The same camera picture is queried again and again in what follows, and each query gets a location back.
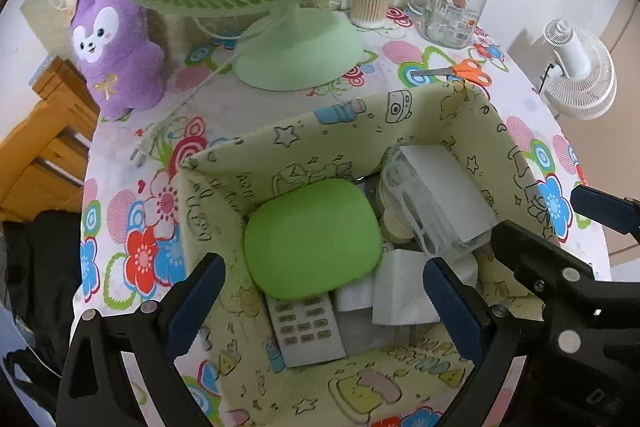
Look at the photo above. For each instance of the printed storage box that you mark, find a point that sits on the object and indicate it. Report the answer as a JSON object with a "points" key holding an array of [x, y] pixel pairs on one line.
{"points": [[235, 187]]}

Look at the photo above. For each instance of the cotton swab jar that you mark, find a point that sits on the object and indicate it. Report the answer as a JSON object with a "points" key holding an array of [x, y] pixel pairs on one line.
{"points": [[369, 2]]}

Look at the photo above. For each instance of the white cardboard box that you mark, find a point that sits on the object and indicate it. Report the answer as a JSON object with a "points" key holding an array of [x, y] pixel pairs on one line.
{"points": [[400, 287]]}

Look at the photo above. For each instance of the clear plastic box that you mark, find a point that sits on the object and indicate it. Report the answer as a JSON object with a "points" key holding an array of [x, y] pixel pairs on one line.
{"points": [[440, 202]]}

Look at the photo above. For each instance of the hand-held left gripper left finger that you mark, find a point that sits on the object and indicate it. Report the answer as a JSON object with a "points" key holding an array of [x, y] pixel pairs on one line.
{"points": [[195, 302]]}

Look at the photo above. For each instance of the purple plush toy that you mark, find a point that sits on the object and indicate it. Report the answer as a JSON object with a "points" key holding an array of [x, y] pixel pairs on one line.
{"points": [[115, 52]]}

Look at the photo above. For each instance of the beige wooden door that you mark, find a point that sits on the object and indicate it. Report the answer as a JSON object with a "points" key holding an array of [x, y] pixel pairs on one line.
{"points": [[620, 27]]}

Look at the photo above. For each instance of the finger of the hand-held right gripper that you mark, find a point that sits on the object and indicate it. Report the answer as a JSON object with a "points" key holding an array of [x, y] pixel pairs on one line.
{"points": [[540, 262], [600, 207]]}

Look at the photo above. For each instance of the white remote control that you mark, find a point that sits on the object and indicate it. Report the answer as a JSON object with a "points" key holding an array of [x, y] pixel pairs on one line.
{"points": [[305, 327]]}

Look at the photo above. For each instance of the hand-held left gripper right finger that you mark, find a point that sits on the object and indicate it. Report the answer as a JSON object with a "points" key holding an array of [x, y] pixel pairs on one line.
{"points": [[452, 307]]}

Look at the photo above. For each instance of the white rounded case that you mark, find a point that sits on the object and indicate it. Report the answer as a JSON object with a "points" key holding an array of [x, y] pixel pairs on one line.
{"points": [[355, 296]]}

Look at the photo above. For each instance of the glass mug jar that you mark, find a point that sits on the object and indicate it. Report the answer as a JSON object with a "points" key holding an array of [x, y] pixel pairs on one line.
{"points": [[450, 12]]}

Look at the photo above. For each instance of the green rounded case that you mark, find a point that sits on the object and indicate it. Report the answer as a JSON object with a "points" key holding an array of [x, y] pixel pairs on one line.
{"points": [[310, 237]]}

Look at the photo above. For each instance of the white standing fan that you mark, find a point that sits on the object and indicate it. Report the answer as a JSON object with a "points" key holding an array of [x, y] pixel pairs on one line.
{"points": [[580, 72]]}

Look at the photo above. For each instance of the round cream box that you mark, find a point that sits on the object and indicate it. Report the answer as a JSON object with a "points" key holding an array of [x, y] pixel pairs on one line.
{"points": [[395, 217]]}

